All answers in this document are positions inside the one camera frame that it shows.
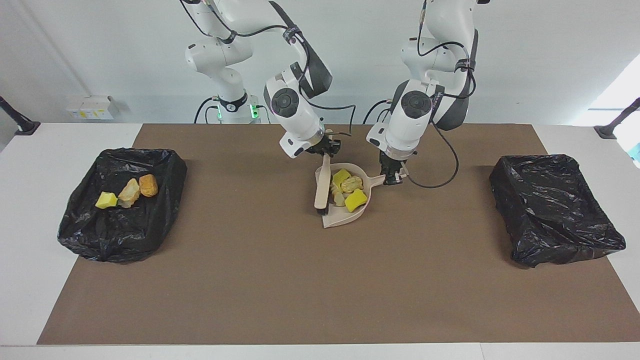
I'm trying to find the beige plastic dustpan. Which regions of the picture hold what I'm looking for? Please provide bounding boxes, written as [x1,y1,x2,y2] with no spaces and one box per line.
[314,162,387,229]

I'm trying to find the beige brush black bristles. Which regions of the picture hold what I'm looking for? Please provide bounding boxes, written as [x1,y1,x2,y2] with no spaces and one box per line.
[313,153,332,217]

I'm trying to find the black left base cable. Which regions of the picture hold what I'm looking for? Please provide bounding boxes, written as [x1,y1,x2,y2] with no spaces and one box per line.
[362,99,396,125]

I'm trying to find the black right base cable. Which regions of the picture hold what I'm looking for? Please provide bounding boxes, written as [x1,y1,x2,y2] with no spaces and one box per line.
[194,97,221,124]

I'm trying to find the black clamp stand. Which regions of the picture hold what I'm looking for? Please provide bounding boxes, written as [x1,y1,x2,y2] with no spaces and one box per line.
[594,97,640,140]
[0,96,41,136]

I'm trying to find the white wall socket box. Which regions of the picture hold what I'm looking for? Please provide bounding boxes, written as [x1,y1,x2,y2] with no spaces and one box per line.
[66,96,115,121]

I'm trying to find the black base cable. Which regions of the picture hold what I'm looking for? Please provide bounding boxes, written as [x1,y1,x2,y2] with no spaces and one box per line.
[362,99,396,125]
[194,97,221,124]

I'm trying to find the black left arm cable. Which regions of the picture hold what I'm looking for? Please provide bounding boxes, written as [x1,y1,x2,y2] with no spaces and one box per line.
[406,0,476,190]

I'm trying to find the brown table mat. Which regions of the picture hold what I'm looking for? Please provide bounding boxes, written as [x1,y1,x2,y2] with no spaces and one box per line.
[36,123,640,346]

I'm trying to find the black bag lined bin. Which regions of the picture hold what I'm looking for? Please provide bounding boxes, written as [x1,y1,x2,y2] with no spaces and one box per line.
[488,153,627,269]
[57,147,189,264]

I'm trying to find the brown bread roll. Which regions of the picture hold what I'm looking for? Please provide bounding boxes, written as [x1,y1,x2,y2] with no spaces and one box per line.
[138,173,159,198]

